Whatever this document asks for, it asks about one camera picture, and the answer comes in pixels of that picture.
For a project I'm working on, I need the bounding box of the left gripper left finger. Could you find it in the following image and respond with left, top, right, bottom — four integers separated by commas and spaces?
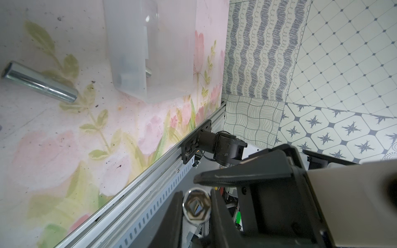
148, 191, 184, 248

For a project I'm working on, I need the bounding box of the aluminium mounting rail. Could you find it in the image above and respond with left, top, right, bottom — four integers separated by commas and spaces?
54, 102, 227, 248

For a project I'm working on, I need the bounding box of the translucent plastic storage box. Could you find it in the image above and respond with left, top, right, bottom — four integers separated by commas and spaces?
103, 0, 197, 103

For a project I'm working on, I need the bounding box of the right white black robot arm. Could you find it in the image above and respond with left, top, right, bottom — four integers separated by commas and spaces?
197, 129, 355, 170

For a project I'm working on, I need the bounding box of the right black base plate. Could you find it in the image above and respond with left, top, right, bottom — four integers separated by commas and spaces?
181, 119, 212, 164

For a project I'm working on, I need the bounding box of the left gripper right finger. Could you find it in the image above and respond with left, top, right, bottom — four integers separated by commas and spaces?
210, 189, 246, 248

